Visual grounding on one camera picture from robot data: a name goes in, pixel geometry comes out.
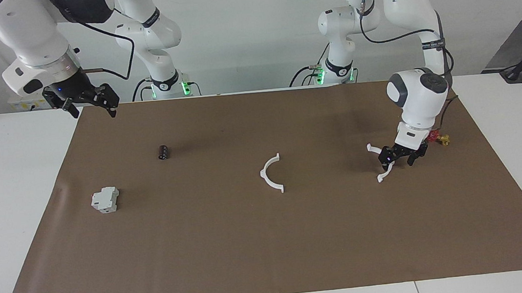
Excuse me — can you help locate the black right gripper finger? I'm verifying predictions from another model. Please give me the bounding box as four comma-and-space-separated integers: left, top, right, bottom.
89, 82, 121, 120
48, 96, 80, 121

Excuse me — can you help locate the white half-ring pipe clamp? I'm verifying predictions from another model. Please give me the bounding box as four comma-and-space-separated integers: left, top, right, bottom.
366, 142, 397, 184
258, 152, 285, 195

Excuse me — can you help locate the white power strip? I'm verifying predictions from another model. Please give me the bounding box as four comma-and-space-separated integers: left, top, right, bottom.
8, 91, 49, 114

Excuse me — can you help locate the white circuit breaker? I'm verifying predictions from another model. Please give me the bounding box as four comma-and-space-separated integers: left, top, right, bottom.
90, 186, 121, 215

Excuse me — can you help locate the brown paper table mat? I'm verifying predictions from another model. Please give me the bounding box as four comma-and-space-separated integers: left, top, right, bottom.
0, 69, 522, 293

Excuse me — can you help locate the black right base cable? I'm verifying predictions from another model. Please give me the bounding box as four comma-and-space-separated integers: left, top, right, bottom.
130, 78, 153, 102

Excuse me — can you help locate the black base cable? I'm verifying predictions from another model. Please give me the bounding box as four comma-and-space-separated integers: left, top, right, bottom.
130, 78, 153, 102
286, 43, 333, 88

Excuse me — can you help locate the red-handled brass valve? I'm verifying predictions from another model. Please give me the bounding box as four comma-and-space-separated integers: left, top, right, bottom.
427, 128, 451, 148

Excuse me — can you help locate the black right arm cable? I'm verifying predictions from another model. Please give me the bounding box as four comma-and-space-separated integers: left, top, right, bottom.
75, 17, 138, 84

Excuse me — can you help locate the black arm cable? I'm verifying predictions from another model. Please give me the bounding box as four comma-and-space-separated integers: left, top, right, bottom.
75, 17, 138, 84
357, 0, 461, 131

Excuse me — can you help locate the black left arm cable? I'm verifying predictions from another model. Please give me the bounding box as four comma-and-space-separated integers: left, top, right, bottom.
357, 0, 461, 131

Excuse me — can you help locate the black left base cable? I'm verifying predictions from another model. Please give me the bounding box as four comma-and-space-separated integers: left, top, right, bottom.
286, 43, 333, 88

